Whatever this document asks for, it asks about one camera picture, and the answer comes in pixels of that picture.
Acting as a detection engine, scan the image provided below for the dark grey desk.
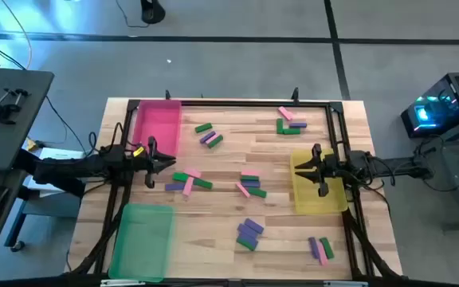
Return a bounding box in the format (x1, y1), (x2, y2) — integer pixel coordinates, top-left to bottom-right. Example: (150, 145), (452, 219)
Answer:
(0, 67), (55, 270)

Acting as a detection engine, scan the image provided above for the pale yellow cable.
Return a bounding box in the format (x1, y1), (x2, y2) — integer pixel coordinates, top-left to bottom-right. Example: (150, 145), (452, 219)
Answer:
(0, 0), (33, 71)

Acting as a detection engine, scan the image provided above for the black bar clamp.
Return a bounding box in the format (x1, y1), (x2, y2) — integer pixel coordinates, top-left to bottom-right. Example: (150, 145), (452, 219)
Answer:
(0, 88), (32, 126)

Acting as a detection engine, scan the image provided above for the black desktop computer tower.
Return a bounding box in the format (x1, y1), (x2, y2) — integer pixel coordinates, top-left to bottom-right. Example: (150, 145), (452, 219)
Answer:
(399, 71), (459, 140)

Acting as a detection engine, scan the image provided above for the black desk leg bar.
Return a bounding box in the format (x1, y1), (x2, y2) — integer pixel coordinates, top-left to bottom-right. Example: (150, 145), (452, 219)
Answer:
(14, 148), (87, 199)

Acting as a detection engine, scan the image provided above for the yellow translucent plastic bin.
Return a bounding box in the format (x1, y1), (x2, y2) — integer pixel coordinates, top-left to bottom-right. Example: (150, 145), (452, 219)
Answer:
(289, 148), (349, 215)

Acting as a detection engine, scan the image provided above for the pink translucent plastic bin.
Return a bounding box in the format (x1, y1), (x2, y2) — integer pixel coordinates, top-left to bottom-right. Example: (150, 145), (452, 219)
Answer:
(131, 99), (182, 157)

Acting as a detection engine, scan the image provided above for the white mounting bracket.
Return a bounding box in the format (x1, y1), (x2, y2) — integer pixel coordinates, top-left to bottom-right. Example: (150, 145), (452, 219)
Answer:
(323, 281), (370, 287)

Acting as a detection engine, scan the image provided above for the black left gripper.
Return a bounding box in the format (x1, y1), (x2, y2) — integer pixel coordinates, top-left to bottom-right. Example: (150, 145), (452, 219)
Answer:
(127, 136), (177, 188)

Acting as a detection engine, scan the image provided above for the green translucent plastic bin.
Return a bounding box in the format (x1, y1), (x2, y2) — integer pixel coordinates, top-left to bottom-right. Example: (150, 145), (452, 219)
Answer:
(108, 202), (176, 283)

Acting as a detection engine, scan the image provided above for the black stand base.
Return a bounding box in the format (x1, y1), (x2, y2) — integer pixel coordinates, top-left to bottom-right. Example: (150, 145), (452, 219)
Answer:
(139, 0), (167, 25)

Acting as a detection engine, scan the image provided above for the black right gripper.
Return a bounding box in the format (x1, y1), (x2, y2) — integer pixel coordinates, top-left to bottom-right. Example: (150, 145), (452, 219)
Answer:
(294, 143), (348, 199)

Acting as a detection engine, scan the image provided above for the white printed paper sheet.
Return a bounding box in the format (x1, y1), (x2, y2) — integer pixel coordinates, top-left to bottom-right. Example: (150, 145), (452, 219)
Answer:
(25, 146), (86, 192)

